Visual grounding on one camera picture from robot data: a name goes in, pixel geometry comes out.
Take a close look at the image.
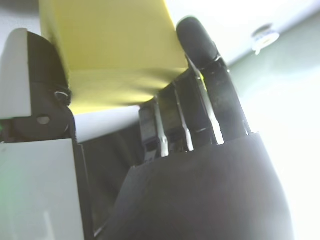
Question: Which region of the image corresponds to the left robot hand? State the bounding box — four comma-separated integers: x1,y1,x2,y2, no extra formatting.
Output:
0,16,296,240

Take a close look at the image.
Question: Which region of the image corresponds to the large yellow block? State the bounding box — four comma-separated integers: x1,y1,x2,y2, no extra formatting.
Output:
38,0,191,116

